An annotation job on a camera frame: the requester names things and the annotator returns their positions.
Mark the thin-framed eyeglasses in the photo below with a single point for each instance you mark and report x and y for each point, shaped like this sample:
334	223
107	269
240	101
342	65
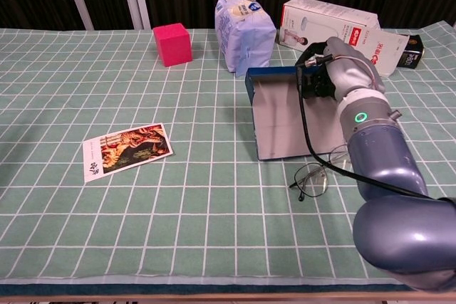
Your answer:
311	179

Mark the dark blue box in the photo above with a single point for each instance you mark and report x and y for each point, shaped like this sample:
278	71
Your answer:
281	122

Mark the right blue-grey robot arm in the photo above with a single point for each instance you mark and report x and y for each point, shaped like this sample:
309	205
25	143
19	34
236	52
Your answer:
384	161

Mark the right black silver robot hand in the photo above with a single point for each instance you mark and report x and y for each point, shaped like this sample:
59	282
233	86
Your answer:
351	69

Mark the light blue tissue pack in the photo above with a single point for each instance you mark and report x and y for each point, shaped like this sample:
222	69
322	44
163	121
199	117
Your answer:
246	37

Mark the white lamp carton box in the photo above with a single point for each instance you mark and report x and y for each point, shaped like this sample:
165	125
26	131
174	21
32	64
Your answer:
320	19

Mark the pink foam cube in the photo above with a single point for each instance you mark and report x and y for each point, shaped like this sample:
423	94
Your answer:
174	44

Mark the green checked tablecloth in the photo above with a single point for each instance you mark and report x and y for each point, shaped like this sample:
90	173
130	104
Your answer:
142	218

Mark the small black packet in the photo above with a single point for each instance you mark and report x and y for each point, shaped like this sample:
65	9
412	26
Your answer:
413	53

